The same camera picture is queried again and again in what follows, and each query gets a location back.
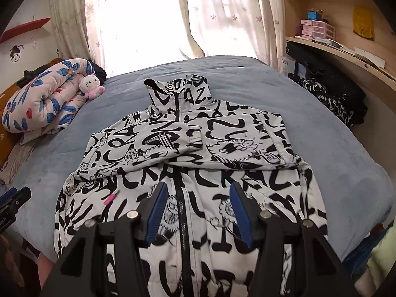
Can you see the yellow cloth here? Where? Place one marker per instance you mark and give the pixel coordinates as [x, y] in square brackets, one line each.
[363, 21]

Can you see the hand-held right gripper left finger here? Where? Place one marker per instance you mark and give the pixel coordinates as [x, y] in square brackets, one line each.
[156, 213]

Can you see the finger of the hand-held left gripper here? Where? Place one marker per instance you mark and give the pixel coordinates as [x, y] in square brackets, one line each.
[17, 198]

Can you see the red wall shelf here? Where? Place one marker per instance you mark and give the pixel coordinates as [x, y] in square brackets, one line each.
[24, 29]

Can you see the black and white printed jacket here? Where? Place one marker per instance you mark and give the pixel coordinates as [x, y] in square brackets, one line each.
[201, 167]

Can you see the black garment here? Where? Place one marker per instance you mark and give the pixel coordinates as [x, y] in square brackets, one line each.
[337, 74]

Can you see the light green cloth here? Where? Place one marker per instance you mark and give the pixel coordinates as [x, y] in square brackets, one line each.
[383, 260]

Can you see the beige pillow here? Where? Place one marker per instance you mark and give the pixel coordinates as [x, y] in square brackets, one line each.
[15, 164]

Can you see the black knit cloth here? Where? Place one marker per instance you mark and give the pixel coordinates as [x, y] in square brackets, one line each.
[99, 71]

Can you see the floral sheer curtain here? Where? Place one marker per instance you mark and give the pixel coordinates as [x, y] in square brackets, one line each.
[74, 21]
[260, 21]

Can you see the cartoon face wall sticker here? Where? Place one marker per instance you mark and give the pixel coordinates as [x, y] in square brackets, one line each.
[15, 54]

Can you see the small blue box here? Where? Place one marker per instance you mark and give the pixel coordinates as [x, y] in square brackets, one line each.
[314, 15]

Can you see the white printed box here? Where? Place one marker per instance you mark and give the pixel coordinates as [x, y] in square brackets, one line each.
[286, 65]

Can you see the floral padded quilt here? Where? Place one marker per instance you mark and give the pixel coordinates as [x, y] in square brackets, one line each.
[43, 102]

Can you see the black and white patterned cloth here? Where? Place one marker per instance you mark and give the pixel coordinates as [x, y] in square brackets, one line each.
[328, 102]

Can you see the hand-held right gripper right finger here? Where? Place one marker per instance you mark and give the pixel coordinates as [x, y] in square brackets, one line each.
[243, 216]

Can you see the pink drawer organizer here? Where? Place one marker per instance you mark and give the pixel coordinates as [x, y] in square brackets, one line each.
[318, 29]

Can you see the curved wooden shelf unit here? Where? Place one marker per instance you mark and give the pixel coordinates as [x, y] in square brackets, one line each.
[340, 0]

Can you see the dark cloth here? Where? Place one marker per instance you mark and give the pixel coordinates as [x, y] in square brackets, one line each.
[34, 71]

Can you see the bed with blue sheet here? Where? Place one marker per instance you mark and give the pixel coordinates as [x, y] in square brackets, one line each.
[263, 80]

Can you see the white flat strip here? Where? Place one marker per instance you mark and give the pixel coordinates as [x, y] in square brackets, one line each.
[369, 57]

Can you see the pink and white cat plush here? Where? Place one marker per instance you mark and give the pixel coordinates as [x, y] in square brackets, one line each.
[90, 86]

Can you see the stack of papers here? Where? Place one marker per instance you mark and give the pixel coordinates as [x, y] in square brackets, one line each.
[331, 43]

